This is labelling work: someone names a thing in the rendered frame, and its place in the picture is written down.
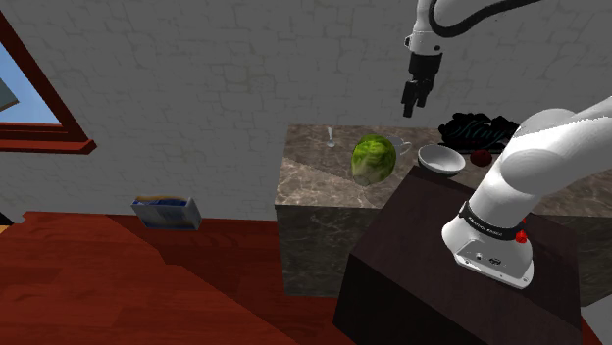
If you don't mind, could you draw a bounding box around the white cup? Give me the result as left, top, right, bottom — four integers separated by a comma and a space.
384, 135, 413, 158

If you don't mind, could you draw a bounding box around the dark red round fruit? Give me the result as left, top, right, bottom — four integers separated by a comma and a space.
469, 148, 493, 168

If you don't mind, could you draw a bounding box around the black lumpy bag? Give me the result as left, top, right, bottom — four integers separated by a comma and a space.
437, 112, 521, 154

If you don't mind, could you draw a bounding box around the marble kitchen counter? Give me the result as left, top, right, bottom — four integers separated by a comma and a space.
274, 123, 612, 308

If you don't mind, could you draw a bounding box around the white bowl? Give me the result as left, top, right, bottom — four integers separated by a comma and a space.
417, 144, 467, 179

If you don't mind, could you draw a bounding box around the red framed window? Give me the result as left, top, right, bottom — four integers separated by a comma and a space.
0, 10, 98, 156

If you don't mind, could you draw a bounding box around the blue and white box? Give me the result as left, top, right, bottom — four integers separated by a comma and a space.
130, 194, 203, 232

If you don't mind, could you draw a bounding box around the dark brown robot stand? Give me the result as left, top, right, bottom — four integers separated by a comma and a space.
331, 165, 584, 345

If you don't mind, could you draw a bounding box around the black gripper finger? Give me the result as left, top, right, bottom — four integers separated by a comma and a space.
400, 79, 419, 119
415, 78, 434, 109

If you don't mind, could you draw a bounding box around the green lettuce head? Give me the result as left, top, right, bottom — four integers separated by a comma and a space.
350, 133, 398, 187

